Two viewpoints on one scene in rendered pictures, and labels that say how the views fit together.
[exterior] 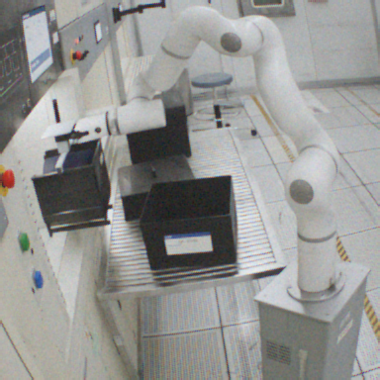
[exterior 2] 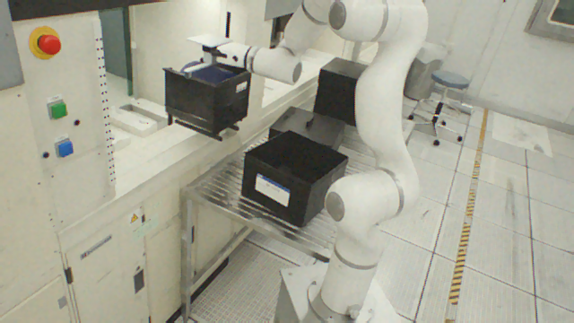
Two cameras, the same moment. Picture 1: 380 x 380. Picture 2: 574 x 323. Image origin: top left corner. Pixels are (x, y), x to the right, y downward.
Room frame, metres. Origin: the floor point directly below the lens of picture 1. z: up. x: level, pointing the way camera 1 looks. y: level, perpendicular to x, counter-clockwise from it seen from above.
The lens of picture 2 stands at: (0.40, -0.39, 1.63)
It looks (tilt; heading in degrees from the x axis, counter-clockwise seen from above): 32 degrees down; 21
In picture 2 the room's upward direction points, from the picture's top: 10 degrees clockwise
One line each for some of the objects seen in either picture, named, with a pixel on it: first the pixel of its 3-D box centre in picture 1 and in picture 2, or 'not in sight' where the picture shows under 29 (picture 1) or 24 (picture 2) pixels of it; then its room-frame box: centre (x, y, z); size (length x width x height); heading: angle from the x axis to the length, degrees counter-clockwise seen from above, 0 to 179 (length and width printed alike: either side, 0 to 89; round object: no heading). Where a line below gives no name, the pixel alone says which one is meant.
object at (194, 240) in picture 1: (192, 222); (294, 174); (1.55, 0.01, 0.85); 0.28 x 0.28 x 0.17; 81
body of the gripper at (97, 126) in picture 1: (94, 126); (239, 54); (1.48, 0.24, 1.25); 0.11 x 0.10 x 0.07; 89
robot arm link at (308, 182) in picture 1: (313, 197); (358, 218); (1.16, -0.30, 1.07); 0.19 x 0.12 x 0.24; 146
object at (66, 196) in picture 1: (70, 174); (209, 85); (1.48, 0.35, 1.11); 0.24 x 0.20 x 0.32; 179
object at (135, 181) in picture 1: (155, 182); (308, 131); (1.95, 0.13, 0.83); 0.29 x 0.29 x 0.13; 6
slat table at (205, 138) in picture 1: (195, 268); (310, 211); (1.97, 0.04, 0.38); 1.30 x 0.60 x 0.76; 179
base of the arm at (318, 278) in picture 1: (317, 258); (348, 276); (1.19, -0.32, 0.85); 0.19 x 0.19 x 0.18
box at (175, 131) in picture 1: (155, 127); (347, 91); (2.43, 0.11, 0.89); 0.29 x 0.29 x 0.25; 3
